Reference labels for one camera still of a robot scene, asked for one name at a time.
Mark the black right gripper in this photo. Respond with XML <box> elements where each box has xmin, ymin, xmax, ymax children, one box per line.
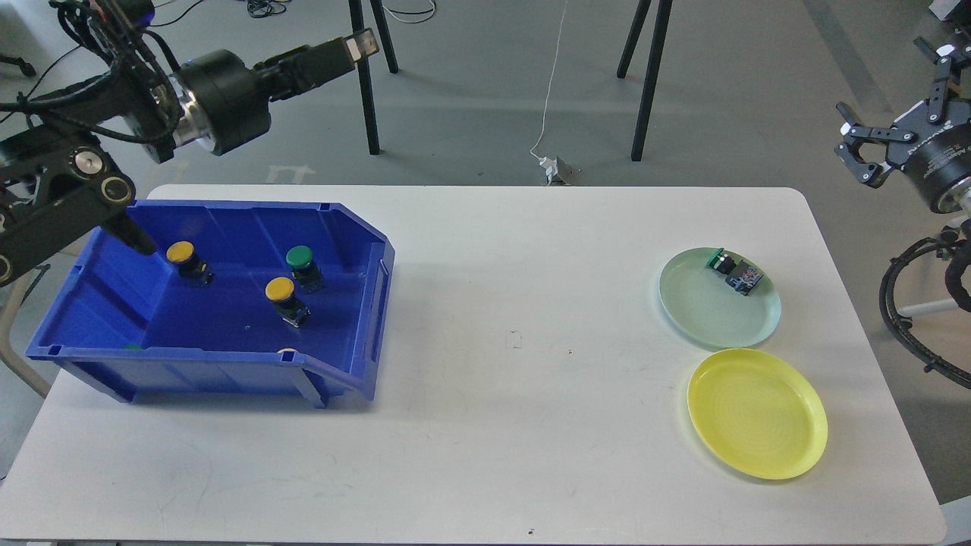
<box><xmin>835</xmin><ymin>36</ymin><xmax>970</xmax><ymax>214</ymax></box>

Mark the white cable with plug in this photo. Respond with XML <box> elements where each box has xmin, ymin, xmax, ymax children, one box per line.
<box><xmin>529</xmin><ymin>0</ymin><xmax>573</xmax><ymax>185</ymax></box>

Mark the beige chair frame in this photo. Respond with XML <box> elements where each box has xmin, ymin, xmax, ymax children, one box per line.
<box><xmin>0</xmin><ymin>265</ymin><xmax>54</xmax><ymax>399</ymax></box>

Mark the light green plate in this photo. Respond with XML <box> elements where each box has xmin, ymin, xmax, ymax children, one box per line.
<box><xmin>658</xmin><ymin>246</ymin><xmax>781</xmax><ymax>350</ymax></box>

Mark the black tripod leg right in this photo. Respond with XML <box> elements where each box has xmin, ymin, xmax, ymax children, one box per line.
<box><xmin>616</xmin><ymin>1</ymin><xmax>674</xmax><ymax>162</ymax></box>

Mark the black tripod leg left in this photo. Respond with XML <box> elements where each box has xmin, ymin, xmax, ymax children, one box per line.
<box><xmin>349</xmin><ymin>1</ymin><xmax>399</xmax><ymax>155</ymax></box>

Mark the yellow plate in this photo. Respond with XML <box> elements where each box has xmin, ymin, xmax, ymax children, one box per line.
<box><xmin>687</xmin><ymin>348</ymin><xmax>828</xmax><ymax>481</ymax></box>

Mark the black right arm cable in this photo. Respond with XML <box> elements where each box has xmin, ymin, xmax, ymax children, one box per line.
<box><xmin>878</xmin><ymin>235</ymin><xmax>971</xmax><ymax>391</ymax></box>

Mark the blue plastic bin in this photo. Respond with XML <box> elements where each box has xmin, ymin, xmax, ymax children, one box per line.
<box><xmin>27</xmin><ymin>200</ymin><xmax>394</xmax><ymax>408</ymax></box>

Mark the green push button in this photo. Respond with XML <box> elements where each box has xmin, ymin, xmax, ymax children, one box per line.
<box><xmin>706</xmin><ymin>248</ymin><xmax>765</xmax><ymax>297</ymax></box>
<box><xmin>285</xmin><ymin>245</ymin><xmax>326</xmax><ymax>293</ymax></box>

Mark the black tripod leg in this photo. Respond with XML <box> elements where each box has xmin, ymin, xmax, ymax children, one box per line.
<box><xmin>616</xmin><ymin>1</ymin><xmax>674</xmax><ymax>162</ymax></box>
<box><xmin>349</xmin><ymin>1</ymin><xmax>399</xmax><ymax>155</ymax></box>

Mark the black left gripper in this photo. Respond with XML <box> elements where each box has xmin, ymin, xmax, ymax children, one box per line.
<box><xmin>171</xmin><ymin>29</ymin><xmax>379</xmax><ymax>155</ymax></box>

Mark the yellow push button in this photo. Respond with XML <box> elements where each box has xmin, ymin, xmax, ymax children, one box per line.
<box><xmin>165</xmin><ymin>240</ymin><xmax>214</xmax><ymax>286</ymax></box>
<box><xmin>264</xmin><ymin>276</ymin><xmax>311</xmax><ymax>328</ymax></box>

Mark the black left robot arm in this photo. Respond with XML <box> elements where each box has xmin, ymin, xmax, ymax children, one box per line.
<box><xmin>1</xmin><ymin>1</ymin><xmax>391</xmax><ymax>286</ymax></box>

